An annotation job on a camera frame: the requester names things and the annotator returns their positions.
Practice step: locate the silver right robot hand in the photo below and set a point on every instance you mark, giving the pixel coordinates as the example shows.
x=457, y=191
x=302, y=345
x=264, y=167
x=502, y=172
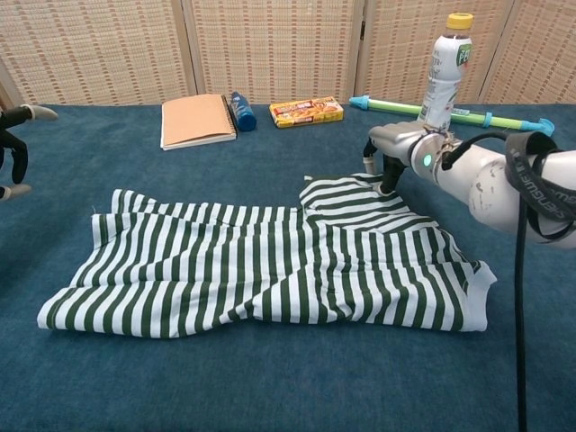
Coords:
x=396, y=137

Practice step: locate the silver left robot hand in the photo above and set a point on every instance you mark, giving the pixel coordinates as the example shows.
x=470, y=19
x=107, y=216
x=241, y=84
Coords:
x=13, y=135

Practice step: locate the green white striped T-shirt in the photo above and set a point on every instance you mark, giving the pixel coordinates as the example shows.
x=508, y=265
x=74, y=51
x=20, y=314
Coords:
x=216, y=270

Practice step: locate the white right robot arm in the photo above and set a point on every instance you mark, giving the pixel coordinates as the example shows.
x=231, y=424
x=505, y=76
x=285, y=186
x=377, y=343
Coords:
x=490, y=189

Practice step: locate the green blue water squirter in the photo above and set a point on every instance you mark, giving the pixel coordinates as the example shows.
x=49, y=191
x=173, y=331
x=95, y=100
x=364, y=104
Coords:
x=387, y=106

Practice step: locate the white bottle yellow cap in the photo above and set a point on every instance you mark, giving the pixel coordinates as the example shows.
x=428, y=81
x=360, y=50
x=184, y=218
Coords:
x=443, y=76

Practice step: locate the yellow curry box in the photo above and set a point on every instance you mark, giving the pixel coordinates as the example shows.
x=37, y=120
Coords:
x=306, y=112

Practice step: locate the bamboo folding screen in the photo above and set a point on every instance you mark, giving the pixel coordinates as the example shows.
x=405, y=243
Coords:
x=270, y=49

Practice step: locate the small blue bottle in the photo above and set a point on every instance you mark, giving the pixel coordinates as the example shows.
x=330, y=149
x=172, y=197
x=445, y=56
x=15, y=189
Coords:
x=243, y=114

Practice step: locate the tan spiral notebook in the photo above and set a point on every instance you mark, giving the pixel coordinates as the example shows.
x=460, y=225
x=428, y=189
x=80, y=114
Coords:
x=195, y=119

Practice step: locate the blue carpet table cover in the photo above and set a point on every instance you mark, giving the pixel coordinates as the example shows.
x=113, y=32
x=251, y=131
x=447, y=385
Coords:
x=270, y=382

